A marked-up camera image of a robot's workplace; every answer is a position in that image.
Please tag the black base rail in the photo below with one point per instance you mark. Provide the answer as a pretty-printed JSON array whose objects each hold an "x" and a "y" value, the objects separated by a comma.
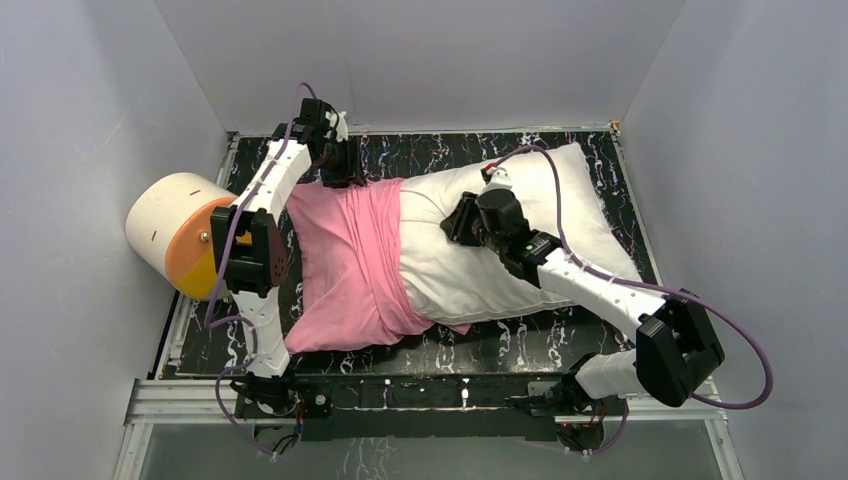
[{"x": 423, "y": 406}]

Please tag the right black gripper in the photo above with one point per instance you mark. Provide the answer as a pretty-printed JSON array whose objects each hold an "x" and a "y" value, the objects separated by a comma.
[{"x": 456, "y": 227}]

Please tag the pink pillowcase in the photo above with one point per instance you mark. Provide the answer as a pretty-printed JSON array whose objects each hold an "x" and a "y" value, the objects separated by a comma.
[{"x": 354, "y": 295}]

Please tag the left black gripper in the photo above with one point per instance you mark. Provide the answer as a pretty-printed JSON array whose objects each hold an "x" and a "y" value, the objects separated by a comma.
[{"x": 343, "y": 166}]

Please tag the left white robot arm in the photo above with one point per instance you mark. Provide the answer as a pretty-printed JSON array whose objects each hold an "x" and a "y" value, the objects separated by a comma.
[{"x": 250, "y": 254}]

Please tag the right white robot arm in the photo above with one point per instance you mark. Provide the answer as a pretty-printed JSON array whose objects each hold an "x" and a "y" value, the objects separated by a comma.
[{"x": 675, "y": 345}]

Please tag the white orange yellow cylinder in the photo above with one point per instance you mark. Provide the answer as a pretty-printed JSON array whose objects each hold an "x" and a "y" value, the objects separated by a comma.
[{"x": 169, "y": 227}]

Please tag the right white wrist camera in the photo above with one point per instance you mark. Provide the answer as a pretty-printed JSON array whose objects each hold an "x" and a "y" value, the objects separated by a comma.
[{"x": 495, "y": 177}]

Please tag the white pillow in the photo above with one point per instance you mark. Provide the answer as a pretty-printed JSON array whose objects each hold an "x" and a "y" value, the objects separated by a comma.
[{"x": 468, "y": 256}]

